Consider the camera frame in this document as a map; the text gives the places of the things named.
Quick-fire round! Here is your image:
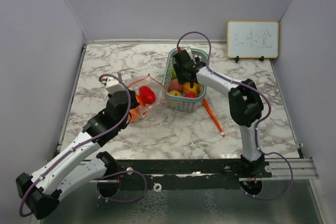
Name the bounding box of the yellow orange fruit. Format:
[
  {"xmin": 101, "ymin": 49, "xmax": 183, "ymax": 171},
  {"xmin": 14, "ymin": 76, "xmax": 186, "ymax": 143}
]
[{"xmin": 182, "ymin": 82, "xmax": 200, "ymax": 95}]

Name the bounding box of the orange tangerine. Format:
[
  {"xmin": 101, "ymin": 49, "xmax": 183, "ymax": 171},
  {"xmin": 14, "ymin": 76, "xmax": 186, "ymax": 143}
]
[{"xmin": 130, "ymin": 108, "xmax": 143, "ymax": 120}]

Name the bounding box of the teal white plastic basket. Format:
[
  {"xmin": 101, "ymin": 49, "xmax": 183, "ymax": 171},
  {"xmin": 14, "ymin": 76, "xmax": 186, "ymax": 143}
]
[{"xmin": 162, "ymin": 49, "xmax": 206, "ymax": 112}]

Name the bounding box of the clear bag orange zipper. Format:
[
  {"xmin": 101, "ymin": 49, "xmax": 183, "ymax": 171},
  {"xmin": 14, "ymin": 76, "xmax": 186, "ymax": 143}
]
[{"xmin": 126, "ymin": 74, "xmax": 166, "ymax": 121}]

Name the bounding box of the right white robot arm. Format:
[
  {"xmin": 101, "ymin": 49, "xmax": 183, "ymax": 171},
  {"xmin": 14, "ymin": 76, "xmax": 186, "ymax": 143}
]
[{"xmin": 173, "ymin": 49, "xmax": 265, "ymax": 177}]

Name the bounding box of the green apple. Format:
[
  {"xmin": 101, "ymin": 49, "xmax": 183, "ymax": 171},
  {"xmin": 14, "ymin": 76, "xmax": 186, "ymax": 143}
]
[{"xmin": 172, "ymin": 68, "xmax": 177, "ymax": 79}]

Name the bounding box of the red apple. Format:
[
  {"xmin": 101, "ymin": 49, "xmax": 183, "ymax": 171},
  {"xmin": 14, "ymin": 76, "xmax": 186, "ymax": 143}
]
[{"xmin": 184, "ymin": 93, "xmax": 198, "ymax": 99}]

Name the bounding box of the yellow lemon fruit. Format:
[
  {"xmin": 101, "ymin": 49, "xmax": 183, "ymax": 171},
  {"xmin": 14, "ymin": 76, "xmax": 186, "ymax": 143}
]
[{"xmin": 169, "ymin": 90, "xmax": 182, "ymax": 97}]

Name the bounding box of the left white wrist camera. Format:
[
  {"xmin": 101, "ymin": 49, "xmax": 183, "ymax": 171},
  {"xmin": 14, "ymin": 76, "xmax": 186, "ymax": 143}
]
[{"xmin": 105, "ymin": 77, "xmax": 125, "ymax": 95}]

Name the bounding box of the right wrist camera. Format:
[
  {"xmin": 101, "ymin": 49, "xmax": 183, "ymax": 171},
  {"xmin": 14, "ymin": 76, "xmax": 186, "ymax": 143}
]
[{"xmin": 182, "ymin": 47, "xmax": 195, "ymax": 60}]

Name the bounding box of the small whiteboard wooden frame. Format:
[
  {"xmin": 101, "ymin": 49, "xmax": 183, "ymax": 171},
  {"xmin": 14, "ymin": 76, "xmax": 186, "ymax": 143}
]
[{"xmin": 227, "ymin": 20, "xmax": 280, "ymax": 61}]

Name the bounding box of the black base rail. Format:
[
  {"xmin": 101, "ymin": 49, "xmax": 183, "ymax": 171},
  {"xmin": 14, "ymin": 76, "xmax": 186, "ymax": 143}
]
[{"xmin": 96, "ymin": 152, "xmax": 271, "ymax": 191}]

